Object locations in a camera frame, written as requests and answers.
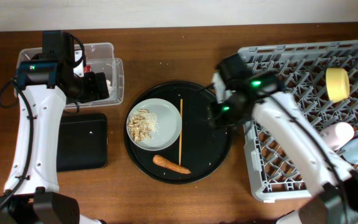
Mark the white napkin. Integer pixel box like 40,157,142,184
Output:
106,79,114,98

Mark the grey plate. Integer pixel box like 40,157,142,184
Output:
126,98,182,151

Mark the orange carrot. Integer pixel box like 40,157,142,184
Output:
153,155,191,174

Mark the pink cup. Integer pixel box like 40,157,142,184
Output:
320,122,354,151

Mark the yellow bowl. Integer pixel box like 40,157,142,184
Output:
326,68,350,103

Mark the red ketchup packet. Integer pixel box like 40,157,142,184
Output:
84,65,91,73

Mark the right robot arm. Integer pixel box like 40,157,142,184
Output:
209,72,358,223

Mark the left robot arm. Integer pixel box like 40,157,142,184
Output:
0,60,109,223

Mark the grey dishwasher rack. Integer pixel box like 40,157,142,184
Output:
238,40,358,203

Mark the clear plastic bin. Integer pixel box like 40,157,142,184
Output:
16,42,124,109

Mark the black rectangular tray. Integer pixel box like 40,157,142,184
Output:
57,113,108,172

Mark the peanut shells pile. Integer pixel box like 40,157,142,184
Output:
127,109,152,142

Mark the round black tray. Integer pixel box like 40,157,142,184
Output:
124,81,232,184

